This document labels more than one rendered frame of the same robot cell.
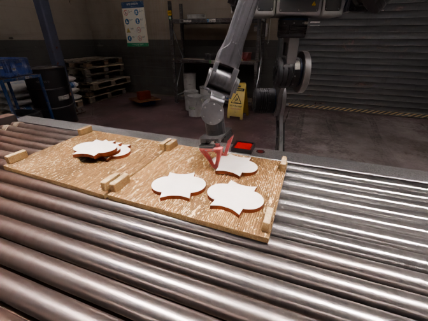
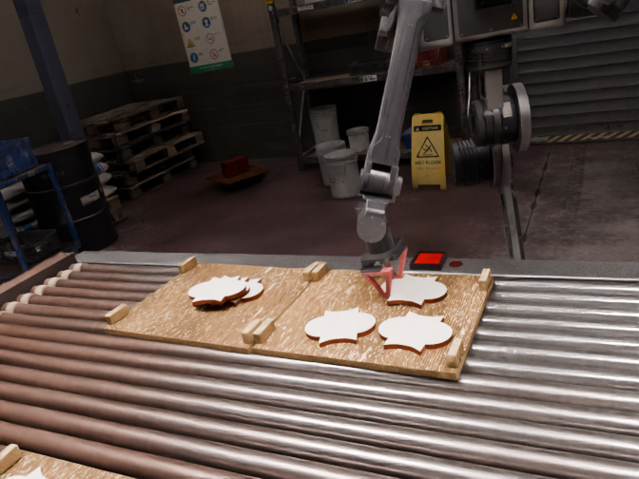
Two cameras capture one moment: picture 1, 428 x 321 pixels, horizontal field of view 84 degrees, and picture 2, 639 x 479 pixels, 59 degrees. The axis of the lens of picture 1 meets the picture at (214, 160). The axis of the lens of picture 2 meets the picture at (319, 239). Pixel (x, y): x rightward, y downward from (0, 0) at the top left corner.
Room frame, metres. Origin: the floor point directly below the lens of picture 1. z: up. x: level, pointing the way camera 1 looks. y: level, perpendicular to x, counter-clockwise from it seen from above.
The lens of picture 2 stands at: (-0.44, -0.04, 1.53)
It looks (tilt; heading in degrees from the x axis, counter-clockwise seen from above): 22 degrees down; 8
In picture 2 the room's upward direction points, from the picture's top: 11 degrees counter-clockwise
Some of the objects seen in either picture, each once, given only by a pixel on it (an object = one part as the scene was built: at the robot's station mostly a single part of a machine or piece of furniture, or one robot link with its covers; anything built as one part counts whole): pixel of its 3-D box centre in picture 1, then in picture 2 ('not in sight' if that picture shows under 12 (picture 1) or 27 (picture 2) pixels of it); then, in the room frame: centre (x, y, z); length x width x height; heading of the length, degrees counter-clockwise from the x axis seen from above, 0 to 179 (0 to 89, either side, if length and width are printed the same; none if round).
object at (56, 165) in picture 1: (96, 155); (217, 300); (0.74, 0.40, 0.93); 0.41 x 0.35 x 0.02; 68
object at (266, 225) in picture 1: (267, 218); (455, 352); (0.39, -0.11, 0.95); 0.06 x 0.02 x 0.03; 159
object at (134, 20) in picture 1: (134, 24); (202, 29); (6.28, 1.81, 1.55); 0.61 x 0.02 x 0.91; 69
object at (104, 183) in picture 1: (111, 181); (252, 331); (0.54, 0.28, 0.95); 0.06 x 0.02 x 0.03; 158
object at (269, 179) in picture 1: (207, 178); (377, 314); (0.59, 0.02, 0.93); 0.41 x 0.35 x 0.02; 69
